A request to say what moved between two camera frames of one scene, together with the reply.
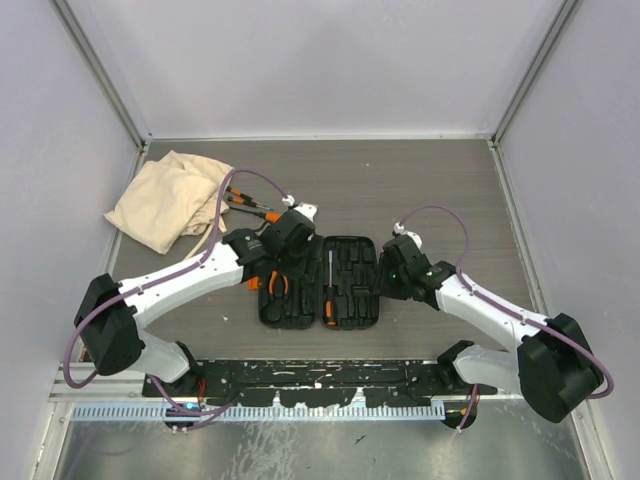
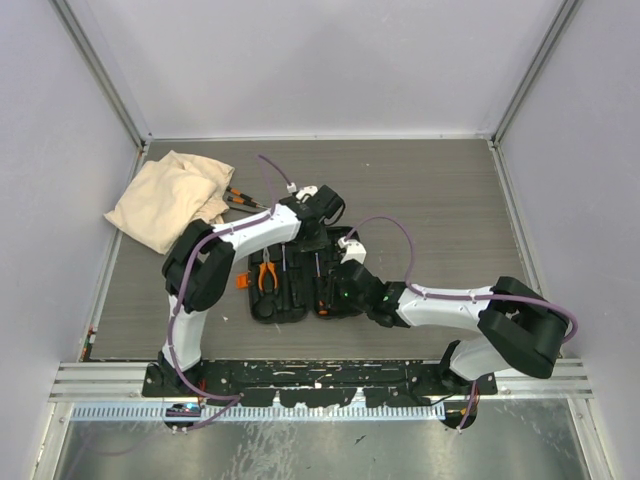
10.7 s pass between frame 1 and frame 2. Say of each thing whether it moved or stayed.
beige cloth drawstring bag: stayed
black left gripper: moved
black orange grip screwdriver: moved
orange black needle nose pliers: moved
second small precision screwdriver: stayed
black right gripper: moved
